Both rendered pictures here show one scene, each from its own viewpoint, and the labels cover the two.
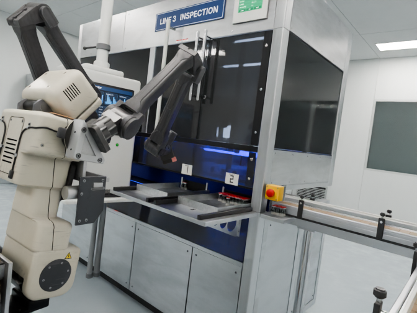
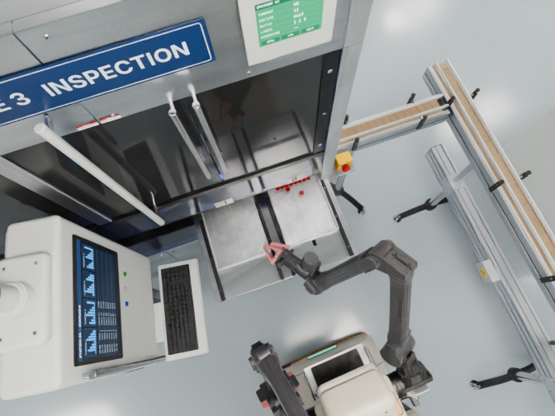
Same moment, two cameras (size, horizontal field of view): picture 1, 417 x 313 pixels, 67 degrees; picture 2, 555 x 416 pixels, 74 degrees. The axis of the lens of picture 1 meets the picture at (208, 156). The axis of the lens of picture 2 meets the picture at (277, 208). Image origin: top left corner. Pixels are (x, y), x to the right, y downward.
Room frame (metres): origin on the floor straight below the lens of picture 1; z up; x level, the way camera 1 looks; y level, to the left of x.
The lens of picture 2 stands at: (1.37, 0.42, 2.59)
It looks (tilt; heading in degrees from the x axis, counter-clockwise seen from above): 72 degrees down; 309
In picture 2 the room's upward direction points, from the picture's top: 8 degrees counter-clockwise
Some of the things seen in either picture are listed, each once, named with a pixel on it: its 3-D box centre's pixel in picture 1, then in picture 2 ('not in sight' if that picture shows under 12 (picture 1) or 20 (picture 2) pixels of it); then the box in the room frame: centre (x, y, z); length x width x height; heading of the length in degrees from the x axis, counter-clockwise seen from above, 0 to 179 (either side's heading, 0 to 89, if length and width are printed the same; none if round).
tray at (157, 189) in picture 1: (174, 189); (234, 227); (1.84, 0.18, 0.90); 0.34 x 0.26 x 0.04; 140
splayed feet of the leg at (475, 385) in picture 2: not in sight; (511, 373); (0.08, -0.03, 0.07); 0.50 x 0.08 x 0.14; 50
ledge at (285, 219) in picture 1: (278, 217); (339, 162); (1.58, -0.39, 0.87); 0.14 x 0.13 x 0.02; 140
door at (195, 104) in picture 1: (175, 89); (139, 170); (2.05, 0.26, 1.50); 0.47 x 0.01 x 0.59; 50
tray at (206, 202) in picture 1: (218, 202); (300, 205); (1.62, -0.08, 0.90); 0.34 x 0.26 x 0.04; 140
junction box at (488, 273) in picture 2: not in sight; (487, 271); (0.60, -0.38, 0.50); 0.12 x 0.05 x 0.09; 140
